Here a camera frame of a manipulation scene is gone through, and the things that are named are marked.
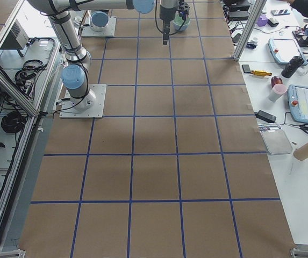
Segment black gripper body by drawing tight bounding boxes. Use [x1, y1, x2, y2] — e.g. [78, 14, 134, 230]
[160, 5, 176, 22]

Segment green bowl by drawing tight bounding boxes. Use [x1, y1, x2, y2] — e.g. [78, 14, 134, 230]
[173, 15, 184, 28]

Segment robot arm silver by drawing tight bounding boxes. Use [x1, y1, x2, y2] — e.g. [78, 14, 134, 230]
[90, 11, 109, 32]
[29, 1, 189, 111]

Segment blue bowl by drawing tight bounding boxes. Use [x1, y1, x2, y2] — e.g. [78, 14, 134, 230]
[173, 17, 190, 32]

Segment black phone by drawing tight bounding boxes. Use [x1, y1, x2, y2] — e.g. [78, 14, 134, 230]
[241, 64, 252, 74]

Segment purple plastic block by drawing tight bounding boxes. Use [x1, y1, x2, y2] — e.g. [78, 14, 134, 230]
[256, 15, 268, 27]

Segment yellow metal tool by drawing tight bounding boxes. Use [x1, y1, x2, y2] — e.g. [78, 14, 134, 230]
[250, 70, 272, 77]

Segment far teach pendant tablet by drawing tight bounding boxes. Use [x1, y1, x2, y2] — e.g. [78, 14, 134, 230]
[268, 38, 307, 66]

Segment teach pendant tablet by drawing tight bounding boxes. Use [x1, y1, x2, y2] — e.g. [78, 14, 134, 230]
[287, 84, 308, 123]
[268, 38, 307, 66]

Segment red apple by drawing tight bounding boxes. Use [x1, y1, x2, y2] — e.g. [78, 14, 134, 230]
[271, 76, 283, 88]

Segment pink lidded cup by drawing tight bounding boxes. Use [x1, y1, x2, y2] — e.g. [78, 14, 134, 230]
[268, 83, 288, 102]

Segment black power adapter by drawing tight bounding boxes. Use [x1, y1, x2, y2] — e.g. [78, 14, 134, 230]
[254, 110, 276, 123]

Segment black water bottle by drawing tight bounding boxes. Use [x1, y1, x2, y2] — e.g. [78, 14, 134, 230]
[281, 56, 304, 78]

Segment near teach pendant tablet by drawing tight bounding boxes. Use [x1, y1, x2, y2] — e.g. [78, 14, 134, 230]
[287, 84, 308, 123]

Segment black scissors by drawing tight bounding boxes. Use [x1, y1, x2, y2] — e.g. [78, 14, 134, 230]
[286, 123, 308, 134]

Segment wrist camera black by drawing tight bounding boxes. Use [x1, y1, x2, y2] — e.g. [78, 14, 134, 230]
[177, 0, 190, 21]

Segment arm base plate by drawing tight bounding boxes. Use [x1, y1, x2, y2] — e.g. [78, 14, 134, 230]
[59, 84, 107, 119]
[82, 16, 117, 38]

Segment aluminium frame post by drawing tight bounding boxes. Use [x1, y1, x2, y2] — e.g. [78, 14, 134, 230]
[233, 0, 266, 61]

